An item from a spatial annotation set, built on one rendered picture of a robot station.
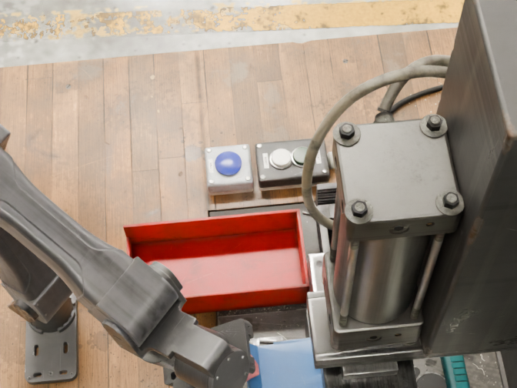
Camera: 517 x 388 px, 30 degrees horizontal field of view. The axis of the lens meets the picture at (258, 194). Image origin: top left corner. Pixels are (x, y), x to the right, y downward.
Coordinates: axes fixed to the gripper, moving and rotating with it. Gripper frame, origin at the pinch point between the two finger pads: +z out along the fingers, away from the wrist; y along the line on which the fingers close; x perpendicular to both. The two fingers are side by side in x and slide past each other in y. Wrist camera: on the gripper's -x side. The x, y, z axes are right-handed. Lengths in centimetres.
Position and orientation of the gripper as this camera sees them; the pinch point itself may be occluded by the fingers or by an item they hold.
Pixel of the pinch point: (251, 369)
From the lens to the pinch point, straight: 121.7
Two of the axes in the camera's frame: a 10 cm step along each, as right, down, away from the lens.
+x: -1.2, -8.9, 4.4
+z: 5.3, 3.2, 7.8
